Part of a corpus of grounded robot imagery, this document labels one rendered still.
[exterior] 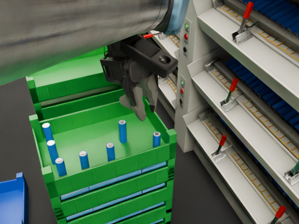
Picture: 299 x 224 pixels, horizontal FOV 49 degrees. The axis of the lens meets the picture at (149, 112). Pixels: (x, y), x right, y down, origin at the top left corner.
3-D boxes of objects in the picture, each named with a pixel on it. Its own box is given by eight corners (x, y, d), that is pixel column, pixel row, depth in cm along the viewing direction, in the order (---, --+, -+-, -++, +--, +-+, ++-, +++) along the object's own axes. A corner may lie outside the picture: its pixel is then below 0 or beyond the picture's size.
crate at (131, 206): (62, 239, 80) (56, 221, 75) (47, 179, 94) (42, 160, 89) (172, 198, 89) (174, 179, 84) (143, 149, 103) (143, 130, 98)
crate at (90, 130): (50, 199, 70) (42, 175, 65) (35, 139, 84) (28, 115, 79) (175, 158, 79) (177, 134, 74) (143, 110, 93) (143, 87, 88)
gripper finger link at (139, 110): (128, 117, 76) (122, 79, 73) (147, 121, 73) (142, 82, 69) (119, 122, 74) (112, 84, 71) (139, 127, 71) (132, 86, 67)
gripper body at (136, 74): (128, 70, 76) (115, 19, 70) (157, 73, 71) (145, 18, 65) (106, 85, 72) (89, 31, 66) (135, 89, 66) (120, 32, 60)
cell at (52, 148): (46, 141, 74) (51, 161, 78) (47, 146, 72) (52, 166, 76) (54, 139, 74) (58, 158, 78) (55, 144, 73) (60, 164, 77)
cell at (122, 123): (121, 144, 82) (119, 124, 78) (118, 139, 83) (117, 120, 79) (127, 142, 83) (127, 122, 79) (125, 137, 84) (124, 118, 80)
